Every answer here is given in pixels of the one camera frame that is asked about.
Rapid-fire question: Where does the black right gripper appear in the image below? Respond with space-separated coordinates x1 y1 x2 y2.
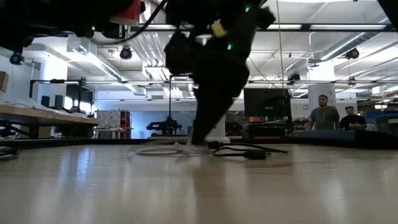
164 0 276 146

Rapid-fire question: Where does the black monitor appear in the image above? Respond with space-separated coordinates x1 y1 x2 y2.
243 88 292 123

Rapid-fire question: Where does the blue plastic bin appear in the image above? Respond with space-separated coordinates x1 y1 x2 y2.
365 110 398 137

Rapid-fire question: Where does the white tower power strip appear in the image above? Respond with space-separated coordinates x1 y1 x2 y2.
205 114 231 144

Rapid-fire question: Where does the thin hanging cable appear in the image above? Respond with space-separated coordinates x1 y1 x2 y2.
275 0 285 91

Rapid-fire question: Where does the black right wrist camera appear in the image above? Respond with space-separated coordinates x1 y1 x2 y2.
164 30 200 76

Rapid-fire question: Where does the red and white charger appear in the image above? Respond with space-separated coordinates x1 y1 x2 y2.
108 0 142 40

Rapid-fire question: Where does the short black USB cable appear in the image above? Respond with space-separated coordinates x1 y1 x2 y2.
206 140 289 161

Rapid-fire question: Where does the person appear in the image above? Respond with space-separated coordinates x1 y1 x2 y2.
339 106 368 131
306 94 341 131

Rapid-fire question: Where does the red cabinet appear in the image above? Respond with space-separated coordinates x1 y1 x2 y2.
119 110 132 139

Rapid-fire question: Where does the black overhead frame beam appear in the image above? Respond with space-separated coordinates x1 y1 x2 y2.
139 22 398 33

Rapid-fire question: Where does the white USB cable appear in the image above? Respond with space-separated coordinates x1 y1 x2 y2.
135 141 215 157

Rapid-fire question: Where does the black table frame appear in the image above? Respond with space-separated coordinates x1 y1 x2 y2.
0 138 398 149

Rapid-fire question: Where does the wooden workbench with metal frame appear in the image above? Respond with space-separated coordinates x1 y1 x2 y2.
0 103 101 139

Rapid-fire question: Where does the cardboard box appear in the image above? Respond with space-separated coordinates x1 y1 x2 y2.
0 71 9 93

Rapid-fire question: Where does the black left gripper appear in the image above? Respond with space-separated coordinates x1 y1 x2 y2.
0 0 135 54

